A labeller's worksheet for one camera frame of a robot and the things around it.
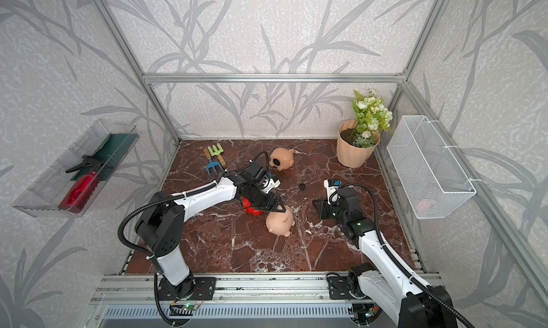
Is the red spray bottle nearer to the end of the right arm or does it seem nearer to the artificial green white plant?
the end of the right arm

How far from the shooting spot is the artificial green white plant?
920 mm

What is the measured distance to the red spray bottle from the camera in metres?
0.56

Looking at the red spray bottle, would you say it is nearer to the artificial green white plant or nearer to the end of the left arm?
the end of the left arm

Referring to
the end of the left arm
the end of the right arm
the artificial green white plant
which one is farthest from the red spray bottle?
the artificial green white plant

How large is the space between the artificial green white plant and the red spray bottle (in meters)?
0.97
